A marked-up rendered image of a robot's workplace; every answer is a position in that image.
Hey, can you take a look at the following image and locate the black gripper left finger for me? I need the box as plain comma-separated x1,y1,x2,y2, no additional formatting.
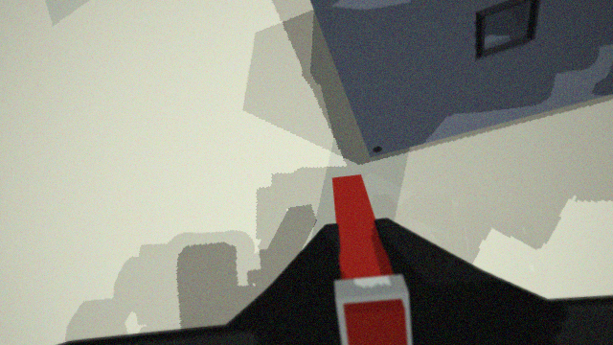
57,223,342,345

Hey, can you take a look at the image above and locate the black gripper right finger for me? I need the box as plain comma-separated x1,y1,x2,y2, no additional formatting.
375,218,613,345

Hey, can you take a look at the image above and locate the blue-grey sloped panel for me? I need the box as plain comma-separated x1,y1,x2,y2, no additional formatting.
310,0,613,157

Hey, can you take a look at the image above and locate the red peg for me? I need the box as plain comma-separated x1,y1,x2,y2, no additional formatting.
332,174,412,345

